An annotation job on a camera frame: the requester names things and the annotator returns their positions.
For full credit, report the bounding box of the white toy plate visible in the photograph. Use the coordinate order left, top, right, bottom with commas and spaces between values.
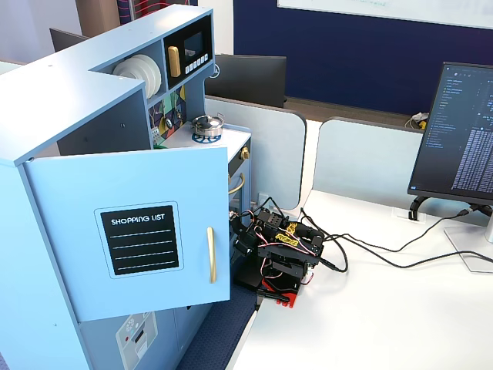
130, 54, 157, 96
112, 58, 147, 82
143, 53, 163, 96

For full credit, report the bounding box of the black table clamp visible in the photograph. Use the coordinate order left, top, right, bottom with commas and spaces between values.
255, 290, 290, 304

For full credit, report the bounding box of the blue ice dispenser cabinet door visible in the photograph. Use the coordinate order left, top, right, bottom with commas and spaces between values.
79, 308, 179, 370

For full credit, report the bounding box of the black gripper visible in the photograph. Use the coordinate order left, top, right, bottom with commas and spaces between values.
230, 210, 258, 255

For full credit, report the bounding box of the blue toy oven door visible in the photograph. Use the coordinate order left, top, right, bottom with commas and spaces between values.
227, 160, 252, 217

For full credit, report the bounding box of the computer monitor showing code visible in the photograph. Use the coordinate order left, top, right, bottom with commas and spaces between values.
407, 61, 493, 204

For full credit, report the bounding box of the silver toy pot with lid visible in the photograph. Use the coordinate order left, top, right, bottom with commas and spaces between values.
191, 114, 226, 138

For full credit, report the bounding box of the blue toy kitchen cabinet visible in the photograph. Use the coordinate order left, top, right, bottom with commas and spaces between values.
0, 3, 253, 370

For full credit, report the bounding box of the red robot base mount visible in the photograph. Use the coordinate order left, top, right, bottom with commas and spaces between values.
260, 275, 300, 309

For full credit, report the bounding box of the dark monitor back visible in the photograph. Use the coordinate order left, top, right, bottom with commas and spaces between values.
49, 27, 92, 53

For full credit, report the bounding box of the grey desk divider panel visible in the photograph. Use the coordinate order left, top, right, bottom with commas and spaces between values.
312, 116, 425, 209
203, 94, 308, 211

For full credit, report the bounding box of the black toy microwave door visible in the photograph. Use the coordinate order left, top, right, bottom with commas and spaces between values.
163, 15, 213, 92

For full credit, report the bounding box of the yellow white cable bundle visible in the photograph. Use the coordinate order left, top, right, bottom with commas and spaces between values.
404, 111, 429, 130

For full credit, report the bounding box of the blue panel with red lines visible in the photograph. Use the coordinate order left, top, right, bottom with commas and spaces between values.
116, 0, 200, 26

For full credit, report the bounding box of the silver monitor stand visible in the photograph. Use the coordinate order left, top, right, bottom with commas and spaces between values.
442, 203, 493, 274

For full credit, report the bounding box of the blue dishwasher print cabinet door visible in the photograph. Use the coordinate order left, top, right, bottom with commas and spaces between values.
173, 302, 217, 358

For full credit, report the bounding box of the white whiteboard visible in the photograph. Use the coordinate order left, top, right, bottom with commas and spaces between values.
276, 0, 493, 30

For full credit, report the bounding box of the blue shopping list cabinet door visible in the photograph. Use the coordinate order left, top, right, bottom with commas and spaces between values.
22, 145, 232, 324

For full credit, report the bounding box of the black divider bracket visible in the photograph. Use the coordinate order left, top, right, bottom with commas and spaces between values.
407, 195, 431, 221

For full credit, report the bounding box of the black monitor with logo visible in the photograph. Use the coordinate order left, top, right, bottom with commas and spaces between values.
207, 53, 288, 109

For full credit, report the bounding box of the black flat box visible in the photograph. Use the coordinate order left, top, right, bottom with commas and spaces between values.
233, 264, 265, 291

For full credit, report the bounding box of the black cable with plug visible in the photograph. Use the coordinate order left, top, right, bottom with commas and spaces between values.
300, 207, 473, 254

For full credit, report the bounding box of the long black cable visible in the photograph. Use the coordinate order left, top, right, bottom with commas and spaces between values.
318, 234, 493, 274

